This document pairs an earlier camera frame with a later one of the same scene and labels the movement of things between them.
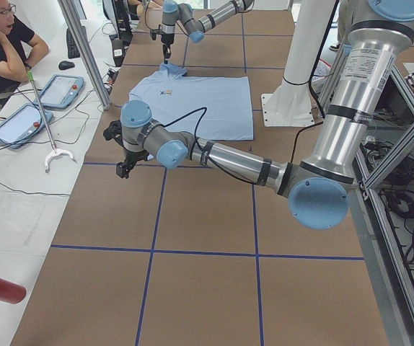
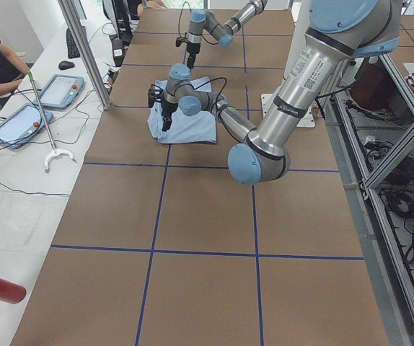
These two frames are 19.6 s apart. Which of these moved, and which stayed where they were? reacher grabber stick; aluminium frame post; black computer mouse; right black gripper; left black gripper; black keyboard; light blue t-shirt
Moved: right black gripper; light blue t-shirt; left black gripper
Stayed: aluminium frame post; black keyboard; black computer mouse; reacher grabber stick
